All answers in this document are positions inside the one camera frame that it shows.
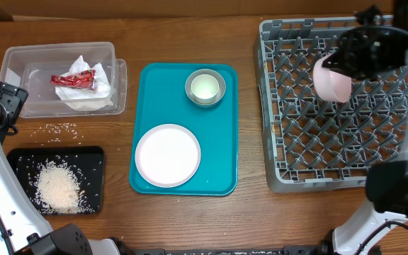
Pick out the pink small bowl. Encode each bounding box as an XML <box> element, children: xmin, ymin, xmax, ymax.
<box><xmin>312</xmin><ymin>54</ymin><xmax>351</xmax><ymax>103</ymax></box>

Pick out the white napkin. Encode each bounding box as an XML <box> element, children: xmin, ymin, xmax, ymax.
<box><xmin>55</xmin><ymin>55</ymin><xmax>114</xmax><ymax>111</ymax></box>

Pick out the red snack wrapper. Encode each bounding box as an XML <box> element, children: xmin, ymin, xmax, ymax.
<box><xmin>50</xmin><ymin>69</ymin><xmax>96</xmax><ymax>91</ymax></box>

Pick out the white rice pile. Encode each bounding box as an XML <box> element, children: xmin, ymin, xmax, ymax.
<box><xmin>29</xmin><ymin>160</ymin><xmax>95</xmax><ymax>215</ymax></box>

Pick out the pink round plate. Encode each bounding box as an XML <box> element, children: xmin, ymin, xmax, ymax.
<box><xmin>135</xmin><ymin>124</ymin><xmax>201</xmax><ymax>188</ymax></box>

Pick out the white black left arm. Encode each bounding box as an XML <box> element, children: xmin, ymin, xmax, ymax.
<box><xmin>0</xmin><ymin>81</ymin><xmax>135</xmax><ymax>255</ymax></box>

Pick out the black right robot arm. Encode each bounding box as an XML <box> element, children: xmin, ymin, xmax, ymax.
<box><xmin>312</xmin><ymin>0</ymin><xmax>408</xmax><ymax>254</ymax></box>

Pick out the grey dishwasher rack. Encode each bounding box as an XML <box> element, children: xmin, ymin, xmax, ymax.
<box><xmin>254</xmin><ymin>17</ymin><xmax>408</xmax><ymax>193</ymax></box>

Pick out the clear plastic bin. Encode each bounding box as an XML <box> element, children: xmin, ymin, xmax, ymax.
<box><xmin>0</xmin><ymin>42</ymin><xmax>125</xmax><ymax>118</ymax></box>

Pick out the black rectangular tray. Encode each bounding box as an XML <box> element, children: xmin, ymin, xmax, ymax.
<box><xmin>7</xmin><ymin>146</ymin><xmax>105</xmax><ymax>215</ymax></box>

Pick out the grey-green bowl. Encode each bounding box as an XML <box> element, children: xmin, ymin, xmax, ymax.
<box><xmin>185</xmin><ymin>69</ymin><xmax>226</xmax><ymax>107</ymax></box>

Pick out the cream cup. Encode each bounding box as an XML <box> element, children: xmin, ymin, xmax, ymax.
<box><xmin>191</xmin><ymin>74</ymin><xmax>219</xmax><ymax>103</ymax></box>

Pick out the teal plastic tray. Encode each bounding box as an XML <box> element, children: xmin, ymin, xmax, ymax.
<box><xmin>129</xmin><ymin>63</ymin><xmax>238</xmax><ymax>196</ymax></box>

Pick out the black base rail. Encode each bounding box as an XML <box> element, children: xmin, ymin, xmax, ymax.
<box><xmin>133</xmin><ymin>245</ymin><xmax>317</xmax><ymax>255</ymax></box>

